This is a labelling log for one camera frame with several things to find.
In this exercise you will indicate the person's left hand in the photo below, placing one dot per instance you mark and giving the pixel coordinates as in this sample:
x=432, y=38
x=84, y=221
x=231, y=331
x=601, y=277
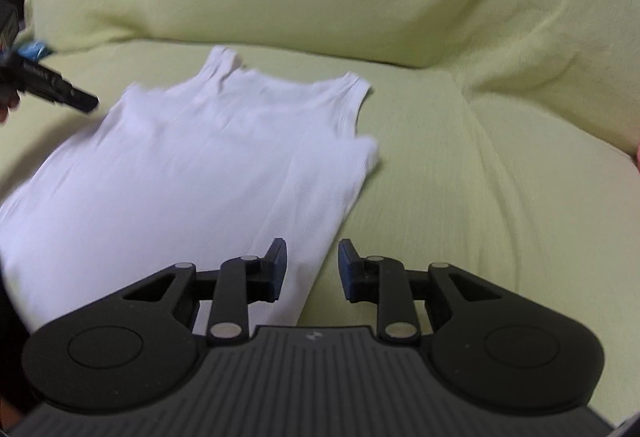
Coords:
x=7, y=109

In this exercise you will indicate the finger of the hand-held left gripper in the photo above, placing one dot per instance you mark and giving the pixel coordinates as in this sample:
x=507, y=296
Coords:
x=55, y=84
x=35, y=49

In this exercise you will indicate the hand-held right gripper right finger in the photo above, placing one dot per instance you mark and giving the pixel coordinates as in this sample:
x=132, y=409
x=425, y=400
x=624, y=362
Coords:
x=346, y=267

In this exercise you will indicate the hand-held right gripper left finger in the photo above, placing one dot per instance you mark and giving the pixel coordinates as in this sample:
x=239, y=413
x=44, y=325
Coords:
x=279, y=267

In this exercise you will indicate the green covered sofa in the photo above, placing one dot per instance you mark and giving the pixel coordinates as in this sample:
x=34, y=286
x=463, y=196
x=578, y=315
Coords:
x=450, y=157

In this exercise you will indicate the white ribbed tank top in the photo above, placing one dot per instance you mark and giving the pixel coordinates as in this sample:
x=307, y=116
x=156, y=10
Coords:
x=200, y=167

